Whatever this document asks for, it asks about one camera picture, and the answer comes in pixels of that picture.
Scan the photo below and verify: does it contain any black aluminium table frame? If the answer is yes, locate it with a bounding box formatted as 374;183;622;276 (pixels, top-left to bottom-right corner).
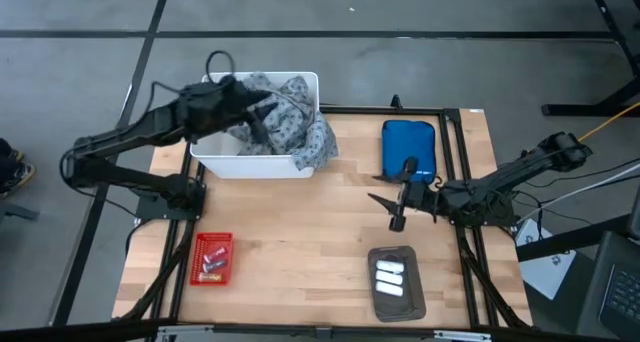
114;94;534;333

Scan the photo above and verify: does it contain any grey patterned cloth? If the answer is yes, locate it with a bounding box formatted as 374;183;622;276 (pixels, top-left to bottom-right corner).
227;72;340;172

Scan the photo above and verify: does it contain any black looped cable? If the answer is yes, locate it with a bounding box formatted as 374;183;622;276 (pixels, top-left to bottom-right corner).
204;50;237;85

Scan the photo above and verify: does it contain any black desk stand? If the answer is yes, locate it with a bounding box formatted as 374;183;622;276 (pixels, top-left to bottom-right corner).
541;0;640;118

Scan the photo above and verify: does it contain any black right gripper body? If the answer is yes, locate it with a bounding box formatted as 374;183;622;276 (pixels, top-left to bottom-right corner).
389;157;441;232

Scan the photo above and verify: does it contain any blue zip pouch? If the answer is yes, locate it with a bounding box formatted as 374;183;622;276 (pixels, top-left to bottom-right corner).
381;119;438;185

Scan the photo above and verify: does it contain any person's shoe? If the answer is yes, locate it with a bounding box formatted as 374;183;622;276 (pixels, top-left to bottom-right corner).
0;138;37;199

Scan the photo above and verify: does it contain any white cable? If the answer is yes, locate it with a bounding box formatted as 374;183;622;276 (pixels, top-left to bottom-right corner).
514;162;640;224

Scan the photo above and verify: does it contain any red perforated plastic tray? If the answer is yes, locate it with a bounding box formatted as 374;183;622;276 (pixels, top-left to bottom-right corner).
189;231;235;287

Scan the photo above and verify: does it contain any dark grey plastic tray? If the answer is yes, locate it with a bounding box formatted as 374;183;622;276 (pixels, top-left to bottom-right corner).
367;245;428;323

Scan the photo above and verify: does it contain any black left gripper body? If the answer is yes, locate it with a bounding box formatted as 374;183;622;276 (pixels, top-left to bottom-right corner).
212;74;274;128

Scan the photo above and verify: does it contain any plastic-wrapped white gauze roll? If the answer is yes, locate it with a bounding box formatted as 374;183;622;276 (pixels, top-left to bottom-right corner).
375;259;405;274

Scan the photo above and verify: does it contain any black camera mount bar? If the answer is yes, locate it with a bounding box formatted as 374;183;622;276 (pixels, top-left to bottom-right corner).
0;317;640;342

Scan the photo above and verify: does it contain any black laptop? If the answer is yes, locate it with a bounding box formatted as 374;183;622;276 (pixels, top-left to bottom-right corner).
574;230;640;342

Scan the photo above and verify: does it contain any white cardboard box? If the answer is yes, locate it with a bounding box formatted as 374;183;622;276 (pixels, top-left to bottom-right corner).
514;218;577;301

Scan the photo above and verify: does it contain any yellow floor cable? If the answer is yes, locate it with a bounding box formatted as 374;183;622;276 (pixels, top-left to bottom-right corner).
578;100;640;144

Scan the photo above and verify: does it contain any white perforated plastic bin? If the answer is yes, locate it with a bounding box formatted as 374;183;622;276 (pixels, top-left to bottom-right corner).
188;70;321;181

